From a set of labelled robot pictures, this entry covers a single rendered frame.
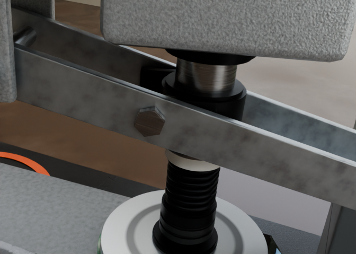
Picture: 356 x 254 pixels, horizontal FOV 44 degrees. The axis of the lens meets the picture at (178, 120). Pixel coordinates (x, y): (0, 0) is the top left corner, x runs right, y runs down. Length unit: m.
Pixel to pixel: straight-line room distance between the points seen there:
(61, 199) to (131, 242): 0.16
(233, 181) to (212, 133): 1.88
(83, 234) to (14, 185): 0.16
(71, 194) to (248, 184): 1.69
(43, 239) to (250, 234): 0.27
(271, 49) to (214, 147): 0.13
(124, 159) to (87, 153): 0.21
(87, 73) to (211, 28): 0.13
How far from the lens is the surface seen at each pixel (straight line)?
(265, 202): 2.20
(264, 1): 0.34
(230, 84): 0.45
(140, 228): 0.58
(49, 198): 0.69
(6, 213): 0.67
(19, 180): 0.73
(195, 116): 0.42
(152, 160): 2.40
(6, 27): 0.39
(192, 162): 0.47
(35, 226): 0.64
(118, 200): 0.68
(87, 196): 0.69
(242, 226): 0.61
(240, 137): 0.43
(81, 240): 0.61
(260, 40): 0.35
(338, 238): 1.27
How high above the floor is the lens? 1.23
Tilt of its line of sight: 25 degrees down
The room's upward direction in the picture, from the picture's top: 6 degrees clockwise
